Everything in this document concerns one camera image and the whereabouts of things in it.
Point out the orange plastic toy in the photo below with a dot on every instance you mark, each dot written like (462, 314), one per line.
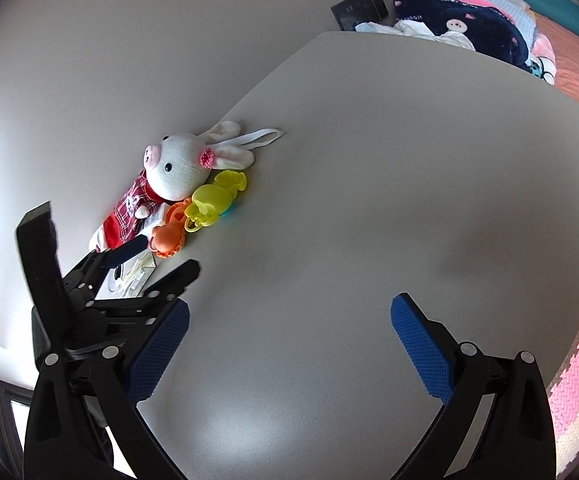
(167, 237)

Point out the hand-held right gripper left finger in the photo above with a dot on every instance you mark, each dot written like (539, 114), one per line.
(157, 355)

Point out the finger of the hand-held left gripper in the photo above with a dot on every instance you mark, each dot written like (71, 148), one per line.
(124, 252)
(182, 272)

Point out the white crumpled cloth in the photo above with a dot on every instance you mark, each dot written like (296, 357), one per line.
(444, 40)

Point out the metal desk grommet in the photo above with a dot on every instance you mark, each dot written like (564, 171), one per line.
(116, 281)

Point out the yellow plastic toy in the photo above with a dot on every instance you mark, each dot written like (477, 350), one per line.
(209, 202)

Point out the navy printed blanket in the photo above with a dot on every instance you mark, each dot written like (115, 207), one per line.
(449, 15)

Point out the white plastic packet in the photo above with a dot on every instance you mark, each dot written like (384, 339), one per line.
(137, 275)

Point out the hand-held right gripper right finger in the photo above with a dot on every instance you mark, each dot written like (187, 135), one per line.
(419, 350)

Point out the white pig plush toy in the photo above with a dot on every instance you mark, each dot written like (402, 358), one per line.
(179, 167)

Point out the light blue folded cloth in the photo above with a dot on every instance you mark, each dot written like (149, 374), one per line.
(517, 15)

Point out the teal toy piece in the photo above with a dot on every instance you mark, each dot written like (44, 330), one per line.
(228, 211)

